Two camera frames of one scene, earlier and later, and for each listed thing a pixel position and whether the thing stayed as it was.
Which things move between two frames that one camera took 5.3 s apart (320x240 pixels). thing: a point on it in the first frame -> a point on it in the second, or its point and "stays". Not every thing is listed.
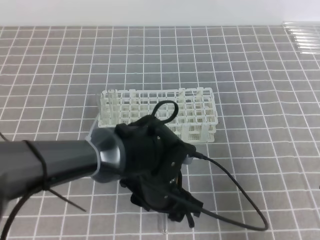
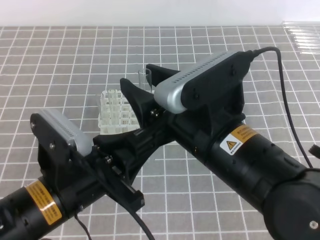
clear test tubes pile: x=306 y=34 stays
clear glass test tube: x=162 y=220 -> x=145 y=79
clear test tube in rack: x=112 y=95 stays
